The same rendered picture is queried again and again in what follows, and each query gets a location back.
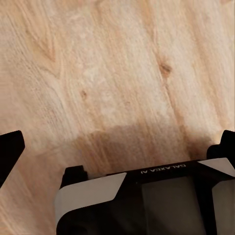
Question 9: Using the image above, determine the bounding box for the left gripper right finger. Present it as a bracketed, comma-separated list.
[220, 130, 235, 169]

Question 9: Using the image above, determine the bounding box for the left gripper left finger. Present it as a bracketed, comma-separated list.
[0, 130, 25, 188]

